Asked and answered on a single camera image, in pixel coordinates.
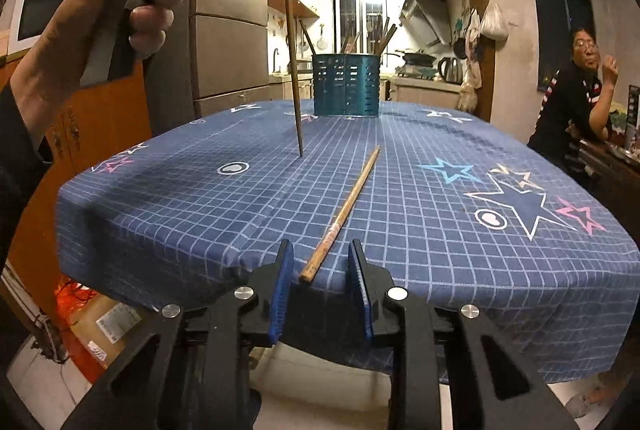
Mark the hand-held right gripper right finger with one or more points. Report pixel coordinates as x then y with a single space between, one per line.
361 295

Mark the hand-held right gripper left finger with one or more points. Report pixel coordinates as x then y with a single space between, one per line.
280 295

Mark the wooden chopstick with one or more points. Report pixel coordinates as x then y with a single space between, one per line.
295 85
356 44
332 227
385 42
346 46
378 37

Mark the blue metal utensil holder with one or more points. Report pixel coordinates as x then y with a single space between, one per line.
345 85

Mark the person's left forearm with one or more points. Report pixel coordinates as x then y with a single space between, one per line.
20 180

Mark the person's left hand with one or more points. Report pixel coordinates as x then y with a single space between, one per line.
60 50

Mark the blue grid star tablecloth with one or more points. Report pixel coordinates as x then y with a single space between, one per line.
425 260

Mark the steel refrigerator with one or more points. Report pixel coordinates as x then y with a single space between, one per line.
230 40

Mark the hanging round ladle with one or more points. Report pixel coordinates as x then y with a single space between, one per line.
322 41

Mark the kitchen window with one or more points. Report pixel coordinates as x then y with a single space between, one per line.
360 20

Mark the white microwave oven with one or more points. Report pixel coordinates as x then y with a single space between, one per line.
42 17

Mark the wooden spatula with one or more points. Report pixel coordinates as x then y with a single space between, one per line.
392 36

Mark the range hood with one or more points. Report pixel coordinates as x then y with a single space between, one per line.
425 17

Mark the cardboard box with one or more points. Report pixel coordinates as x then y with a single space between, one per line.
107 330

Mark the black wok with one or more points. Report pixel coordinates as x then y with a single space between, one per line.
419 57

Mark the gas stove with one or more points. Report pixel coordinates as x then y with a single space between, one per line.
417 71

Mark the orange plastic bag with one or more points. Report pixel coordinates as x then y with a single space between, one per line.
75 300

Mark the kitchen base cabinets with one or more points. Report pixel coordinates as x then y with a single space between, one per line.
425 91

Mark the orange wooden cabinet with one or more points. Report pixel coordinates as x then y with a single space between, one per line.
75 125

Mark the steel kettle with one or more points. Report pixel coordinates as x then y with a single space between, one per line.
451 70

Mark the hanging beige bags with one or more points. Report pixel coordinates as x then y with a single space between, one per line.
471 60

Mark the white plastic bag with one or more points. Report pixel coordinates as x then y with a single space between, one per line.
494 22

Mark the dark wooden side table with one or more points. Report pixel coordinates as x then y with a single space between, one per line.
612 180

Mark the black printed box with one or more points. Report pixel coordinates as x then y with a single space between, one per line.
634 107

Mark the dark wall window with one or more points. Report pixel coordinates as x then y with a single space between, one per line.
562 10

